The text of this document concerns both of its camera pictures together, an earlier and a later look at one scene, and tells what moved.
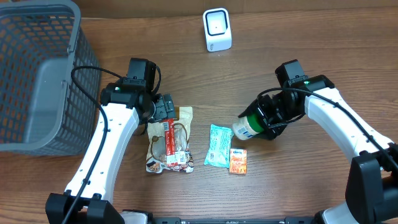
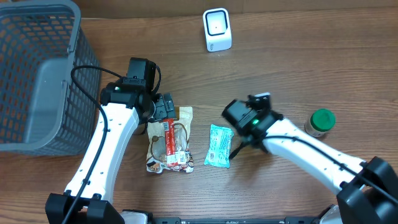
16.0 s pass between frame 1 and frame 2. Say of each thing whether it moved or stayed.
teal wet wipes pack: stayed
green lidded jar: moved
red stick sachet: stayed
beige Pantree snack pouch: stayed
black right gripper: moved
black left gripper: stayed
